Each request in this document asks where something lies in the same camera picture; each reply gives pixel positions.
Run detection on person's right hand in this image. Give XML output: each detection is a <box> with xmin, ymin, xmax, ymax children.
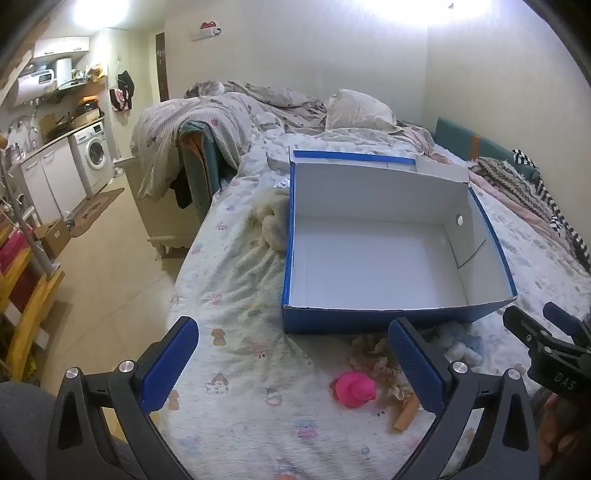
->
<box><xmin>538</xmin><ymin>394</ymin><xmax>591</xmax><ymax>469</ymax></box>

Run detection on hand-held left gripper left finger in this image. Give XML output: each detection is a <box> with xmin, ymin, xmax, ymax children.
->
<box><xmin>46</xmin><ymin>316</ymin><xmax>199</xmax><ymax>480</ymax></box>

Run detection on white wall shelf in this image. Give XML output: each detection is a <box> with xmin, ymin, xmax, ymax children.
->
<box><xmin>191</xmin><ymin>21</ymin><xmax>222</xmax><ymax>42</ymax></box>

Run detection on pink rubber toy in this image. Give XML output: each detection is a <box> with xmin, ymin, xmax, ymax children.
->
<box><xmin>329</xmin><ymin>371</ymin><xmax>380</xmax><ymax>409</ymax></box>

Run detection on floral scrunchie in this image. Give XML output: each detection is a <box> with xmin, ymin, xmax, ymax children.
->
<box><xmin>348</xmin><ymin>335</ymin><xmax>398</xmax><ymax>379</ymax></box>

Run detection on white washing machine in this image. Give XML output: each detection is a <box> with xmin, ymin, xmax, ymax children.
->
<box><xmin>69</xmin><ymin>121</ymin><xmax>115</xmax><ymax>197</ymax></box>

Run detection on white water heater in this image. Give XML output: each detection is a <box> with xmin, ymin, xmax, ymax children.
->
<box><xmin>16</xmin><ymin>67</ymin><xmax>58</xmax><ymax>104</ymax></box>

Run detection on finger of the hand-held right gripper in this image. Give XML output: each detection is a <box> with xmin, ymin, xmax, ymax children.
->
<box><xmin>543</xmin><ymin>302</ymin><xmax>587</xmax><ymax>344</ymax></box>
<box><xmin>503</xmin><ymin>305</ymin><xmax>561</xmax><ymax>356</ymax></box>

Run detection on dark hanging clothes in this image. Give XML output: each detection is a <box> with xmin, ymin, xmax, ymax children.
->
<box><xmin>115</xmin><ymin>70</ymin><xmax>136</xmax><ymax>112</ymax></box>

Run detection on black and white striped cloth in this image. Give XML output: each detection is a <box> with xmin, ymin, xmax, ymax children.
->
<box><xmin>510</xmin><ymin>148</ymin><xmax>591</xmax><ymax>271</ymax></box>

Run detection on cream plush toy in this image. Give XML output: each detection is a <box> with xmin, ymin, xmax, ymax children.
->
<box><xmin>252</xmin><ymin>189</ymin><xmax>291</xmax><ymax>252</ymax></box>

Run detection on dark brown door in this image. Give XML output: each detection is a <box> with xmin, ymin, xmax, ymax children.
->
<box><xmin>156</xmin><ymin>32</ymin><xmax>166</xmax><ymax>101</ymax></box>

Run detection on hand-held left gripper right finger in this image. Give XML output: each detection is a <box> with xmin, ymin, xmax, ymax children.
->
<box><xmin>388</xmin><ymin>318</ymin><xmax>541</xmax><ymax>480</ymax></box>

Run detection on light blue plush toy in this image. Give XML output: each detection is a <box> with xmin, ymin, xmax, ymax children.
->
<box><xmin>427</xmin><ymin>320</ymin><xmax>483</xmax><ymax>365</ymax></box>

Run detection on blue and white cardboard box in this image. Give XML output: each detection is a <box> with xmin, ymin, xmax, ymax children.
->
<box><xmin>281</xmin><ymin>147</ymin><xmax>518</xmax><ymax>334</ymax></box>

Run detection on teal padded headboard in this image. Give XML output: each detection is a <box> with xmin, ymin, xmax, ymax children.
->
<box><xmin>434</xmin><ymin>116</ymin><xmax>541</xmax><ymax>181</ymax></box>

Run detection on draped teal and orange clothes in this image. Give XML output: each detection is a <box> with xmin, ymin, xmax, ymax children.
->
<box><xmin>171</xmin><ymin>121</ymin><xmax>222</xmax><ymax>208</ymax></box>

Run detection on white patterned pillow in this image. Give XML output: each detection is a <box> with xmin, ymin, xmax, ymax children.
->
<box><xmin>325</xmin><ymin>89</ymin><xmax>398</xmax><ymax>132</ymax></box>

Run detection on yellow wooden rack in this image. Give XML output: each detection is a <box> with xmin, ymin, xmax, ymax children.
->
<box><xmin>0</xmin><ymin>222</ymin><xmax>65</xmax><ymax>384</ymax></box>

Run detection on knitted patterned blanket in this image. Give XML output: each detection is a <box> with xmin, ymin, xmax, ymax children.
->
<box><xmin>471</xmin><ymin>157</ymin><xmax>559</xmax><ymax>222</ymax></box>

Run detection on brown door mat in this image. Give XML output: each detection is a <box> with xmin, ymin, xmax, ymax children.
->
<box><xmin>69</xmin><ymin>187</ymin><xmax>125</xmax><ymax>238</ymax></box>

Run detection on white kitchen cabinet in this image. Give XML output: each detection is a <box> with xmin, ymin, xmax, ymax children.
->
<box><xmin>21</xmin><ymin>138</ymin><xmax>86</xmax><ymax>222</ymax></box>

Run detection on grey patterned quilt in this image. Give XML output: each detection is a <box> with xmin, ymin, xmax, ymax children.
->
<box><xmin>130</xmin><ymin>80</ymin><xmax>333</xmax><ymax>199</ymax></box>

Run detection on person's grey trouser leg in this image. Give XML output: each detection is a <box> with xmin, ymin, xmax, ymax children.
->
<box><xmin>0</xmin><ymin>381</ymin><xmax>139</xmax><ymax>480</ymax></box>

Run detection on cream wooden crib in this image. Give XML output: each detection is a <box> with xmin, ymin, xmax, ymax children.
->
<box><xmin>124</xmin><ymin>152</ymin><xmax>204</xmax><ymax>259</ymax></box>

